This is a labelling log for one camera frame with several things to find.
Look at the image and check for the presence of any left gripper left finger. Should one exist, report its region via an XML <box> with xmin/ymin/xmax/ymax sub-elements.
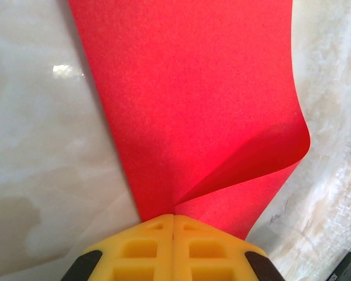
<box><xmin>66</xmin><ymin>214</ymin><xmax>175</xmax><ymax>281</ymax></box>

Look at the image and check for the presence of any red square paper sheet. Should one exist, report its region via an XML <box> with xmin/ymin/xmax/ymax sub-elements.
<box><xmin>67</xmin><ymin>0</ymin><xmax>311</xmax><ymax>241</ymax></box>

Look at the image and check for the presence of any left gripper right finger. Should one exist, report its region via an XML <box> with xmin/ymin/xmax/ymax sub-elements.
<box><xmin>173</xmin><ymin>215</ymin><xmax>286</xmax><ymax>281</ymax></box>

